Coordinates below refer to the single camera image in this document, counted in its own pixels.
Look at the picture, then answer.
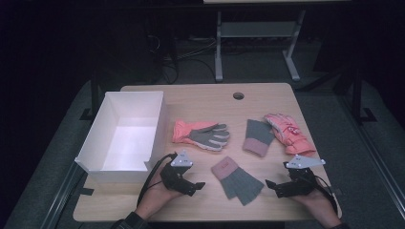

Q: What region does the grey pink-cuffed sock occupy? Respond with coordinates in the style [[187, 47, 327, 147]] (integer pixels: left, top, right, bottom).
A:
[[210, 156, 266, 207]]

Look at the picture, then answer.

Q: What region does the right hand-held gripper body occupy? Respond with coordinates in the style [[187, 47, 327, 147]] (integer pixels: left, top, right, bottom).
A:
[[279, 155, 327, 198]]

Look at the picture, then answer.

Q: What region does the white rectangular box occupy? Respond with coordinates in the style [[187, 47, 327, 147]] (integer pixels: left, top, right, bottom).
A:
[[74, 91, 170, 184]]

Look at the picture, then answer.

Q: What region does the orange glove with grey palm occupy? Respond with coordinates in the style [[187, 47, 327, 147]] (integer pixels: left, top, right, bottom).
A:
[[171, 118, 231, 153]]

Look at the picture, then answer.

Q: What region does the grey metal stand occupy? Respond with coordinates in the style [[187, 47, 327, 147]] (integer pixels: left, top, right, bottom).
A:
[[214, 9, 307, 83]]

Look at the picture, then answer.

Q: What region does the black upright stand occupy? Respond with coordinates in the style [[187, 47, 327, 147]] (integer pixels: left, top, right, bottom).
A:
[[79, 60, 103, 122], [349, 68, 378, 126]]

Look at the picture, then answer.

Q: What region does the pink padded ski glove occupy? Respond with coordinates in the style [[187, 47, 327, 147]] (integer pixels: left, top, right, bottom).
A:
[[263, 113, 317, 156]]

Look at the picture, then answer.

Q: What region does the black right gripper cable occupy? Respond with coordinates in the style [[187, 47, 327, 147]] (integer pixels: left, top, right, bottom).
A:
[[309, 175, 340, 216]]

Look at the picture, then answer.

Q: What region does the bundle of floor cables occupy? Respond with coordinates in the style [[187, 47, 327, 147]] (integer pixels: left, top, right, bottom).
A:
[[146, 32, 218, 85]]

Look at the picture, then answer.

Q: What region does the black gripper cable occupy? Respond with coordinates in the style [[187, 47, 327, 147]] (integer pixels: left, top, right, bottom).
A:
[[136, 152, 179, 208], [309, 175, 340, 216]]

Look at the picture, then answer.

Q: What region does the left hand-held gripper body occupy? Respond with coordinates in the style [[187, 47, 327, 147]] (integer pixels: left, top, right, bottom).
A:
[[160, 150, 194, 194]]

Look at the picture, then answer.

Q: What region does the aluminium rail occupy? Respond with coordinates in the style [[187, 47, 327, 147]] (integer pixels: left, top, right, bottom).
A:
[[337, 94, 405, 221], [39, 161, 86, 229]]

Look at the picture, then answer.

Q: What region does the person's left hand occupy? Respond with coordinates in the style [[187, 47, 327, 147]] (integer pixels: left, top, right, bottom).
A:
[[135, 163, 184, 221]]

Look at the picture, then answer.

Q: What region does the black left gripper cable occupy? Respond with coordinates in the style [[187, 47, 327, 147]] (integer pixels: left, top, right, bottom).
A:
[[136, 152, 179, 208]]

